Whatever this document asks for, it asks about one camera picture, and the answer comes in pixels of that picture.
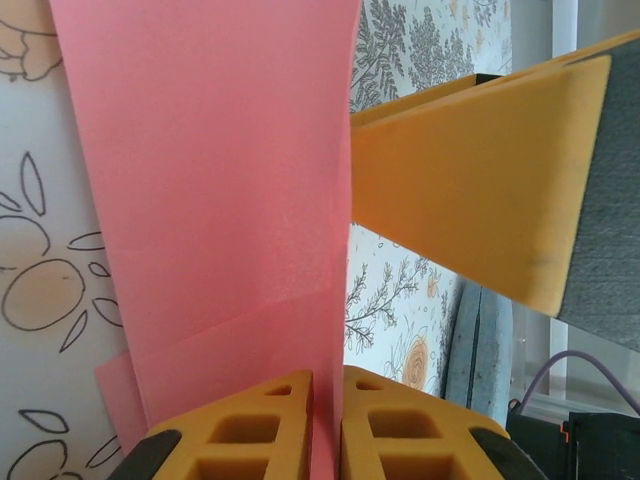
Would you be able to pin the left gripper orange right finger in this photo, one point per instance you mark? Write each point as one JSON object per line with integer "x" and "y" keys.
{"x": 415, "y": 435}

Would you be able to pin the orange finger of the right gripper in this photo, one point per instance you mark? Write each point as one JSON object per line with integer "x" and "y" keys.
{"x": 430, "y": 97}
{"x": 475, "y": 175}

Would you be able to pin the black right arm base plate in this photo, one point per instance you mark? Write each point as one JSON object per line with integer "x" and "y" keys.
{"x": 600, "y": 450}

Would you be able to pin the pink paper sheet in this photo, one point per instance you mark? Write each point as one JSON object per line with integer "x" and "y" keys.
{"x": 200, "y": 150}

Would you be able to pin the floral fern print tablecloth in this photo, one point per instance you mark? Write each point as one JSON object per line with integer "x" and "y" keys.
{"x": 40, "y": 150}

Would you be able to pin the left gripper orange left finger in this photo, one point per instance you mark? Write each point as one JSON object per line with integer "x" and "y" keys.
{"x": 240, "y": 435}

